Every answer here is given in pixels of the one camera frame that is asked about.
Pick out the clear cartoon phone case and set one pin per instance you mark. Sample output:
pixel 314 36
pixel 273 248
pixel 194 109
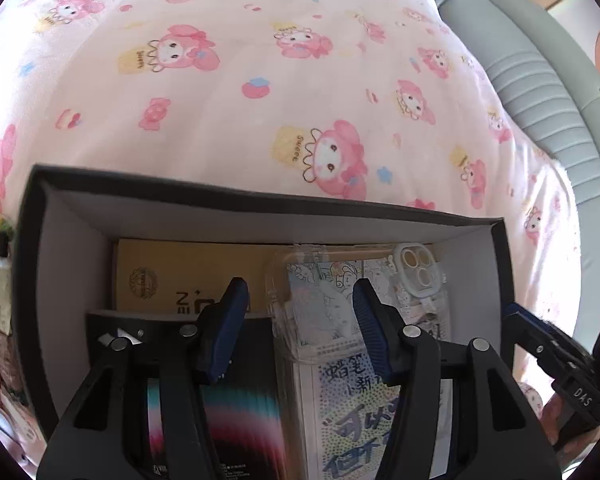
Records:
pixel 310 295

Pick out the person's right hand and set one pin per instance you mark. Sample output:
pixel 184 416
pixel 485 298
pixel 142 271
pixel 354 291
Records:
pixel 554 419

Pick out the dark screen protector box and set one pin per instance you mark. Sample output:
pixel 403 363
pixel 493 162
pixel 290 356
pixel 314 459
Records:
pixel 243 411

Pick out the pink cartoon print blanket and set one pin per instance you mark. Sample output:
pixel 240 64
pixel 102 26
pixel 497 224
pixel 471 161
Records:
pixel 352 99

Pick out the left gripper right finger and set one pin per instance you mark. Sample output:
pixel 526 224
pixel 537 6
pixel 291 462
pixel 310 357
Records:
pixel 495 433

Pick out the grey padded headboard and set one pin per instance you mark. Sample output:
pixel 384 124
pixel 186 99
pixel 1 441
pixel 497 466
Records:
pixel 546 83

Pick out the black cardboard storage box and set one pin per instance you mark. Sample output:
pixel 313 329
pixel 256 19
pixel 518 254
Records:
pixel 70 218

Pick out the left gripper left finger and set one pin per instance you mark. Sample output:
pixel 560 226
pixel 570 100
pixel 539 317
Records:
pixel 139 413

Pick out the yellow flat box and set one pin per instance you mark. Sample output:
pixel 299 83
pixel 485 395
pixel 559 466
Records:
pixel 156 277

